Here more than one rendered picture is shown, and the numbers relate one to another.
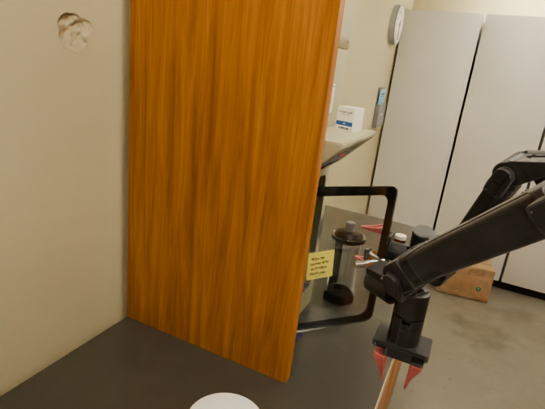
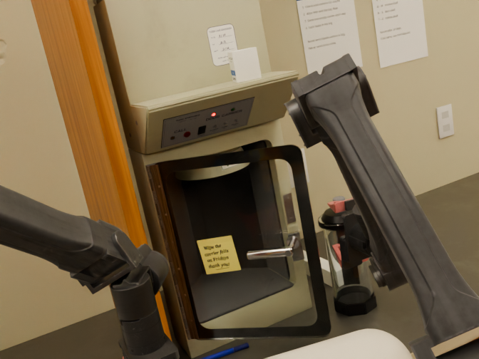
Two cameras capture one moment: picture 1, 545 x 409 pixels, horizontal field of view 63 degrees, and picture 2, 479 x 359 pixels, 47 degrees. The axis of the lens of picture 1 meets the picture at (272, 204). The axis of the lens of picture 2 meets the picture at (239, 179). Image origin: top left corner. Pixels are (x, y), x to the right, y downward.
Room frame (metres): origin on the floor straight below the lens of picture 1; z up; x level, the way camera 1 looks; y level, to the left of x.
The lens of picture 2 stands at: (0.31, -0.92, 1.60)
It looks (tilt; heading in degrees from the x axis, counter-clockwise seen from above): 14 degrees down; 44
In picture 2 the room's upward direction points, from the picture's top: 11 degrees counter-clockwise
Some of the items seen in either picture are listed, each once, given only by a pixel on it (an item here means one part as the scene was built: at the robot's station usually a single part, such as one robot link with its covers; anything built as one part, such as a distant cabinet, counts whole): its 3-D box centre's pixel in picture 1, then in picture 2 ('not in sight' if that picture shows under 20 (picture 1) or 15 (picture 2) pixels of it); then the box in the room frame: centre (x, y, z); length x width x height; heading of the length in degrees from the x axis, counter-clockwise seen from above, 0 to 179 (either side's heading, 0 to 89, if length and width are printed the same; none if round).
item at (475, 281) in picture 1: (463, 273); not in sight; (3.43, -1.67, 0.14); 0.41 x 0.33 x 0.29; 73
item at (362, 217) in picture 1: (336, 260); (241, 249); (1.05, -0.18, 1.19); 0.30 x 0.01 x 0.40; 115
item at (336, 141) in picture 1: (336, 152); (219, 112); (1.10, -0.15, 1.46); 0.32 x 0.11 x 0.10; 156
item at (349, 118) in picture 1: (349, 118); (244, 65); (1.17, -0.17, 1.54); 0.05 x 0.05 x 0.06; 51
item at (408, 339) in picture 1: (405, 330); (143, 333); (0.72, -0.27, 1.21); 0.10 x 0.07 x 0.07; 67
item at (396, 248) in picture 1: (396, 251); (366, 238); (1.20, -0.38, 1.17); 0.07 x 0.07 x 0.10; 65
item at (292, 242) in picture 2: (366, 260); (273, 249); (1.05, -0.26, 1.20); 0.10 x 0.05 x 0.03; 115
